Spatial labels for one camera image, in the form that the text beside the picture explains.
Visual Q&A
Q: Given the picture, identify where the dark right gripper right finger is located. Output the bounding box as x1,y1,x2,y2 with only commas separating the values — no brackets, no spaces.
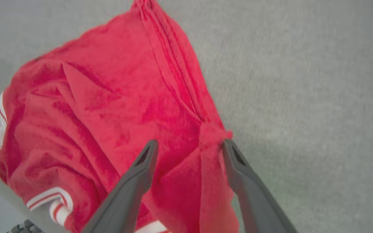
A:
222,139,299,233

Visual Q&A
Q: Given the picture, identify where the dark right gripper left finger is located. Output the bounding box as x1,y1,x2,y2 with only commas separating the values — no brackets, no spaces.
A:
83,140,159,233

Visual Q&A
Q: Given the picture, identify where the red and white garment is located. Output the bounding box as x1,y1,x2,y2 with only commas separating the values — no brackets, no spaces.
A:
0,0,240,233

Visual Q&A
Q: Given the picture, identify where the grey fabric sofa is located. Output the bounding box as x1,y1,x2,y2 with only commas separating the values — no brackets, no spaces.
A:
0,0,373,233

